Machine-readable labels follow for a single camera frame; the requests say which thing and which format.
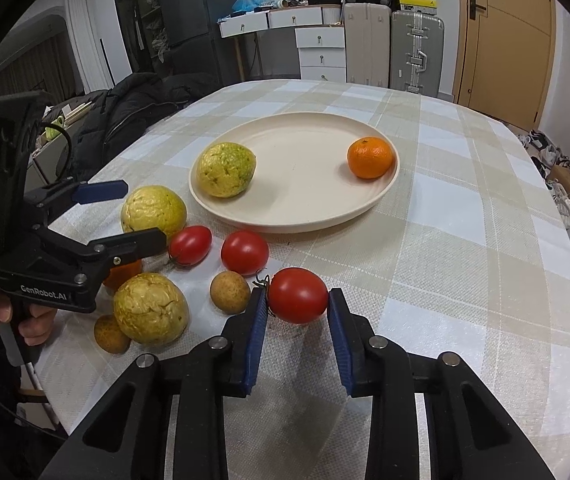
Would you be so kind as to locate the green toy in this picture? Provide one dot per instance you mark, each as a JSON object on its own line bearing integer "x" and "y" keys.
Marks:
{"x": 54, "y": 130}

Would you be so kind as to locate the yellow wrinkled passion fruit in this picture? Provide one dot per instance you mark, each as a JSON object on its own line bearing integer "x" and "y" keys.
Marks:
{"x": 151, "y": 308}
{"x": 155, "y": 207}

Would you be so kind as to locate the beige suitcase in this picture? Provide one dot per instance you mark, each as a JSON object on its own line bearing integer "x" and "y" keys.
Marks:
{"x": 367, "y": 45}

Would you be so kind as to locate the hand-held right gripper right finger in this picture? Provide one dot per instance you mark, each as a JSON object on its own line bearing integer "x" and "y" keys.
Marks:
{"x": 342, "y": 347}

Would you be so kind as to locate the wooden door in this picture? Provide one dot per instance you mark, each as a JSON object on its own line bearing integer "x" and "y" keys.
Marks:
{"x": 510, "y": 35}

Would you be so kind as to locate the brown cardboard box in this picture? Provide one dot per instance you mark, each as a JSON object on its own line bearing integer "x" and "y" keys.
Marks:
{"x": 567, "y": 182}

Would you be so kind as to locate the silver suitcase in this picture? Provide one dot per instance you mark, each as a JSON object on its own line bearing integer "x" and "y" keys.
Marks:
{"x": 417, "y": 50}

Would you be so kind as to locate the black jacket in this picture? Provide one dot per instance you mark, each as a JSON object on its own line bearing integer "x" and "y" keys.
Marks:
{"x": 130, "y": 105}

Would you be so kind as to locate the person's left hand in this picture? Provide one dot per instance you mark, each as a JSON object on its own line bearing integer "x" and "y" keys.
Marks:
{"x": 37, "y": 325}

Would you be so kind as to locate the cream round plate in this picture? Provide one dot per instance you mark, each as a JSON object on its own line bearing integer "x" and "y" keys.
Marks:
{"x": 300, "y": 180}

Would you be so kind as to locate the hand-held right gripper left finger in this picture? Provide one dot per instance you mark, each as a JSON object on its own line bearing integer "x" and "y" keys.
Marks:
{"x": 254, "y": 345}

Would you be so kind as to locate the yellow black shoe box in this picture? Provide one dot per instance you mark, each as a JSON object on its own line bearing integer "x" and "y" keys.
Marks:
{"x": 417, "y": 5}

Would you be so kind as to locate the brown longan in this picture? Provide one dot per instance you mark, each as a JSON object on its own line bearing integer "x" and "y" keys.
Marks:
{"x": 111, "y": 334}
{"x": 230, "y": 291}

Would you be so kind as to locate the blue plastic bag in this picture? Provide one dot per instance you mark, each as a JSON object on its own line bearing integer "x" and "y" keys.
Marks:
{"x": 246, "y": 4}

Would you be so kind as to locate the green speckled passion fruit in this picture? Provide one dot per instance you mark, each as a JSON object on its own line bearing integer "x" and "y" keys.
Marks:
{"x": 225, "y": 170}

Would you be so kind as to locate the row of shoes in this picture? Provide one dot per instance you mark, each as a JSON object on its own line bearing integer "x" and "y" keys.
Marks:
{"x": 547, "y": 150}

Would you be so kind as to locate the red tomato with stem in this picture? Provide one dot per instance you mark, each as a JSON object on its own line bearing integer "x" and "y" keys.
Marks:
{"x": 298, "y": 295}

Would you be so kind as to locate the orange mandarin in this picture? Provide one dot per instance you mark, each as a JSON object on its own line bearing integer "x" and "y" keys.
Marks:
{"x": 125, "y": 276}
{"x": 371, "y": 158}

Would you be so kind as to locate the white drawer desk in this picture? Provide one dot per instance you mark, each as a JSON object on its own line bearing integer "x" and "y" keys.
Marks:
{"x": 320, "y": 42}

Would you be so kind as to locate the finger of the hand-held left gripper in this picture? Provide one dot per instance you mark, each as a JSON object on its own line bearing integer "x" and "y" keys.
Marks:
{"x": 102, "y": 191}
{"x": 135, "y": 242}

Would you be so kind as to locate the dark glass cabinet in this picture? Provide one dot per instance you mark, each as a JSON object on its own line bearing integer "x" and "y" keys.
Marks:
{"x": 132, "y": 15}

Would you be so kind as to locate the dark grey refrigerator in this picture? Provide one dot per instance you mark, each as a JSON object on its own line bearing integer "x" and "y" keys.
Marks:
{"x": 190, "y": 10}

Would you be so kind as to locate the brown striped curtain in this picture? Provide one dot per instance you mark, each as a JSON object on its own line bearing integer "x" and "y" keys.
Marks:
{"x": 35, "y": 75}

